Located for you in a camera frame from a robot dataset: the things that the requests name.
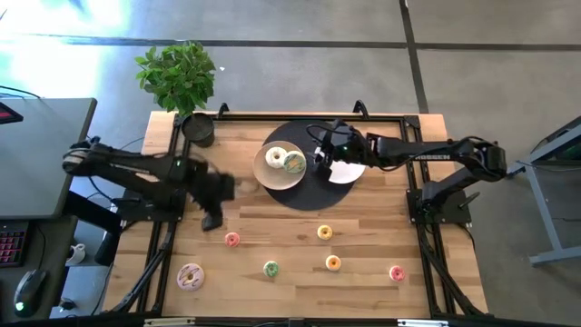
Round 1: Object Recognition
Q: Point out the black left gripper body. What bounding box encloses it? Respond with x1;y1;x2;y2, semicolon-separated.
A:
188;156;237;214

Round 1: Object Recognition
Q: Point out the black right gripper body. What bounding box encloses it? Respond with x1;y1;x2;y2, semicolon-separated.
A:
322;128;374;166

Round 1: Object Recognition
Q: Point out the large green yellow striped donut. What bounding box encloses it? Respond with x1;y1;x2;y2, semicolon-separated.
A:
282;150;308;175

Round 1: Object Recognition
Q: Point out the large white frosted donut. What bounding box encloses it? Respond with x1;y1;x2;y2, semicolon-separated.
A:
265;146;289;170

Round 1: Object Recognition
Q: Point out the black round woven placemat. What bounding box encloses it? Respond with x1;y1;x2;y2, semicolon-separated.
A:
261;119;364;212

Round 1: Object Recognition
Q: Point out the white round plate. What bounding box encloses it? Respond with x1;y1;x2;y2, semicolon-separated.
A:
314;145;367;185

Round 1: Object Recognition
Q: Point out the tan round plate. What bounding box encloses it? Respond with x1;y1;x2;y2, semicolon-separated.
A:
252;140;308;191

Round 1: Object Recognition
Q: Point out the black plant pot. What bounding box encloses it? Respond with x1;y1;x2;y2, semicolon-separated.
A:
181;113;216;149

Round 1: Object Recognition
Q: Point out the large pink chocolate-drizzled donut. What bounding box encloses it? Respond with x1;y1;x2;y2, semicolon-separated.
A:
176;263;206;292

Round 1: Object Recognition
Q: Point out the black cylindrical object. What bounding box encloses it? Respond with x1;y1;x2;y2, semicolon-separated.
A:
94;230;121;267

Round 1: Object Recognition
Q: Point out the green leafy plant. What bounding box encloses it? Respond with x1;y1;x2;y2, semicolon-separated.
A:
134;41;217;117

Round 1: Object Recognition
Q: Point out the white mug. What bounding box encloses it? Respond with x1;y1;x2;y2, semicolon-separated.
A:
66;243;87;266

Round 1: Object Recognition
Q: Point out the black computer mouse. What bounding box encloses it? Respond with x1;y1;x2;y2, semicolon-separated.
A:
13;269;48;319

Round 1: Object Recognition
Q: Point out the black keyboard with pink keys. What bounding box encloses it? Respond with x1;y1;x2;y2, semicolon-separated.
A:
0;221;30;269

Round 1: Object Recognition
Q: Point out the grey metal table stand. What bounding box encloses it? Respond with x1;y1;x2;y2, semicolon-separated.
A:
507;115;581;268

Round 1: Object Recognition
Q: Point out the black screen with red light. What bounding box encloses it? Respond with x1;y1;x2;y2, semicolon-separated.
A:
0;101;25;125

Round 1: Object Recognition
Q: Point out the silver metal bracket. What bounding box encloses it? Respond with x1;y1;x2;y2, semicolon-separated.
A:
143;317;197;327
398;318;450;327

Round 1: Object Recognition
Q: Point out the black aluminium table frame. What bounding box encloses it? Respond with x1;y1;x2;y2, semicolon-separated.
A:
103;99;490;320

